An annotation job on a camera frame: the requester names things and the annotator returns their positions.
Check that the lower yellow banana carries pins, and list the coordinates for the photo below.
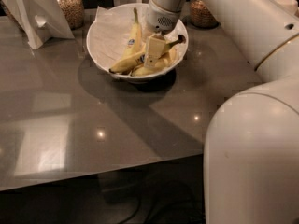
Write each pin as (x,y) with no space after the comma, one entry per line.
(162,63)

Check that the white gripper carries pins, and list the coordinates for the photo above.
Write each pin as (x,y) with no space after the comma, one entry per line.
(162,20)

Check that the white paper liner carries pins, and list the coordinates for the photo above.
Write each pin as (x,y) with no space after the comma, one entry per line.
(110,35)

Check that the white bowl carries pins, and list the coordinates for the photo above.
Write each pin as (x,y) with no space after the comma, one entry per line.
(109,33)

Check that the left glass jar of nuts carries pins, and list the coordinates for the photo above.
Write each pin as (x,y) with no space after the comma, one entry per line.
(73,11)

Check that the long yellow banana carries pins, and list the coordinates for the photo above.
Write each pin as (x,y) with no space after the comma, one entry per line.
(125,66)

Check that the glass jar of nuts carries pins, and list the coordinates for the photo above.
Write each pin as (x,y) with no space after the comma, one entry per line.
(201,16)
(73,11)

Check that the right glass jar of nuts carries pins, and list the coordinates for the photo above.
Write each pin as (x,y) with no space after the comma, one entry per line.
(201,16)

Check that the upright yellow banana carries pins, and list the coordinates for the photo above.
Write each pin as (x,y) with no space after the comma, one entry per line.
(134,41)

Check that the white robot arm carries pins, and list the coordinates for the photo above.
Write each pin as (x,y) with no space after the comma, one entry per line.
(251,152)

